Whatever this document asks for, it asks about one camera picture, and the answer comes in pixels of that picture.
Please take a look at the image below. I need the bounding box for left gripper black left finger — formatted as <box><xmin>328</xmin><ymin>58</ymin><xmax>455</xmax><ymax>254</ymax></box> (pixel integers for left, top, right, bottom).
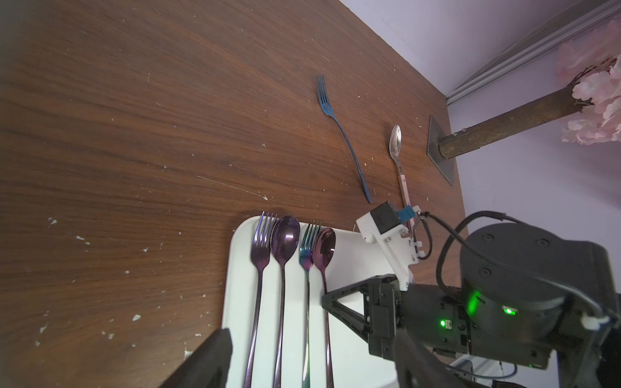
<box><xmin>161</xmin><ymin>328</ymin><xmax>233</xmax><ymax>388</ymax></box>

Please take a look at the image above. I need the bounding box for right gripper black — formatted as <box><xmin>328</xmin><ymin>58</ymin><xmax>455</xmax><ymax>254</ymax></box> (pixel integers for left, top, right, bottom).
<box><xmin>321</xmin><ymin>276</ymin><xmax>551</xmax><ymax>370</ymax></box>

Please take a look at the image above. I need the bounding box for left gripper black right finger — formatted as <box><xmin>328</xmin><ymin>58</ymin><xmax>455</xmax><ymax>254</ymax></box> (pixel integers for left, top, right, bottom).
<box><xmin>393</xmin><ymin>329</ymin><xmax>467</xmax><ymax>388</ymax></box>

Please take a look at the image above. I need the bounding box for purple spoon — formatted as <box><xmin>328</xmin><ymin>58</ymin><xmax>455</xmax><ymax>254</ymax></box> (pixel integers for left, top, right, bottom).
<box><xmin>271</xmin><ymin>215</ymin><xmax>301</xmax><ymax>388</ymax></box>
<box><xmin>313</xmin><ymin>228</ymin><xmax>336</xmax><ymax>388</ymax></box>

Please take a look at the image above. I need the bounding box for rainbow iridescent fork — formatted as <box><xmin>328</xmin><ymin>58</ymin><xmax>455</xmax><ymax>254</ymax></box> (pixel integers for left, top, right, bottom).
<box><xmin>299</xmin><ymin>222</ymin><xmax>321</xmax><ymax>388</ymax></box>

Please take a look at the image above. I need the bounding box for purple fork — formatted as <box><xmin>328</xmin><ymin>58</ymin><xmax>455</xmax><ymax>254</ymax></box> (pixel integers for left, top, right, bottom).
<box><xmin>244</xmin><ymin>211</ymin><xmax>277</xmax><ymax>388</ymax></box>

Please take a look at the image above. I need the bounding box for silver spoon pink handle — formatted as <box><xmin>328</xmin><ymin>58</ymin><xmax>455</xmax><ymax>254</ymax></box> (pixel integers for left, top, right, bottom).
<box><xmin>389</xmin><ymin>125</ymin><xmax>411</xmax><ymax>206</ymax></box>

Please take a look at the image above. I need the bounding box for blue fork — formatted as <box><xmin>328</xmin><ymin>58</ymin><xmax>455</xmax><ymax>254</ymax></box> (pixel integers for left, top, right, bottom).
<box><xmin>316</xmin><ymin>74</ymin><xmax>373</xmax><ymax>204</ymax></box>

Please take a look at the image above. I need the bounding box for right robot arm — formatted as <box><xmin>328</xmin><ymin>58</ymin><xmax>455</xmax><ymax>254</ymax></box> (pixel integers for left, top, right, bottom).
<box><xmin>322</xmin><ymin>223</ymin><xmax>620</xmax><ymax>387</ymax></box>

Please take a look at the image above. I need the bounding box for white square tray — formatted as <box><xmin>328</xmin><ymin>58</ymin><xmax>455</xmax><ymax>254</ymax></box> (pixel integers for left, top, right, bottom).
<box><xmin>222</xmin><ymin>217</ymin><xmax>398</xmax><ymax>387</ymax></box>

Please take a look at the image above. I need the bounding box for pink cherry blossom tree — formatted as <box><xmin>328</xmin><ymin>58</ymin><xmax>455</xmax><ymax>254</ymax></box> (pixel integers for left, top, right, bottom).
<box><xmin>440</xmin><ymin>17</ymin><xmax>620</xmax><ymax>159</ymax></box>

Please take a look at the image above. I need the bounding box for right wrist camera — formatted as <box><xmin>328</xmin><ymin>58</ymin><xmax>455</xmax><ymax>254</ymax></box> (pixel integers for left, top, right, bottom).
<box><xmin>356</xmin><ymin>201</ymin><xmax>425</xmax><ymax>291</ymax></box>

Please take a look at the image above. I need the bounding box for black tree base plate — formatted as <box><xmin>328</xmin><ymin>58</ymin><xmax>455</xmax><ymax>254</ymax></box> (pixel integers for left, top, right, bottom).
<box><xmin>427</xmin><ymin>116</ymin><xmax>455</xmax><ymax>186</ymax></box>

